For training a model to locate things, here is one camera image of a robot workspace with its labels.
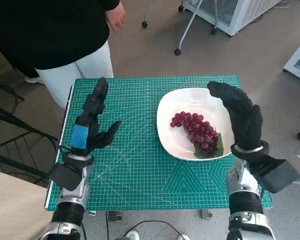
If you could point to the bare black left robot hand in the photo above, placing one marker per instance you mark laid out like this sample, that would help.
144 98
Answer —
80 137

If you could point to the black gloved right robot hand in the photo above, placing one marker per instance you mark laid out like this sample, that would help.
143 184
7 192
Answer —
245 117

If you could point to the red toy grape bunch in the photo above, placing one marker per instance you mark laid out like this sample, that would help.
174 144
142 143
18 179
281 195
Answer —
197 130

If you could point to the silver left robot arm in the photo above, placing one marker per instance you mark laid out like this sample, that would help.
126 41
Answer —
70 212

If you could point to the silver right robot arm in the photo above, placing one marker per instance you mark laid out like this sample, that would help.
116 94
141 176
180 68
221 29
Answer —
246 202

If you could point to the white square plate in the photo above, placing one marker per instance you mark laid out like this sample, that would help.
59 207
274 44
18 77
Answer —
170 140

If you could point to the black metal rack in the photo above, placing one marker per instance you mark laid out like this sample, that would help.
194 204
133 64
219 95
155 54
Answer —
17 125

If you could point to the green cutting mat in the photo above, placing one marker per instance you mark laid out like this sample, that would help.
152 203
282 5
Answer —
140 175

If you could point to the person's white shoe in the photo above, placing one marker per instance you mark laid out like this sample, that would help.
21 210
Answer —
33 80

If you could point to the light wooden table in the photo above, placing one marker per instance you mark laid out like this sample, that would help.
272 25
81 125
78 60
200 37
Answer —
12 207

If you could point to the person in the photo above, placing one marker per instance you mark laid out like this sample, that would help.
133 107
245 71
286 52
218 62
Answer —
40 32

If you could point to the person's hand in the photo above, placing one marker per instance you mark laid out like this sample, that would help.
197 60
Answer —
116 17

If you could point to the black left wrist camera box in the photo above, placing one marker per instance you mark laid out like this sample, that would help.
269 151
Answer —
65 176

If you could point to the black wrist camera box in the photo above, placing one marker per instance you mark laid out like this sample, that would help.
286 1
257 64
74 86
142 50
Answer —
277 173
65 176

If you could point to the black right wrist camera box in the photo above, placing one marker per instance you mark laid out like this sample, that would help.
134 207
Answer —
277 173

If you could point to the grey table leg bracket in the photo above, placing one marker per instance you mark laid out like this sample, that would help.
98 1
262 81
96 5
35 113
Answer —
115 216
206 214

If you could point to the grey wheeled metal frame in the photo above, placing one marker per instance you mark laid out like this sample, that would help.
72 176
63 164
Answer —
186 30

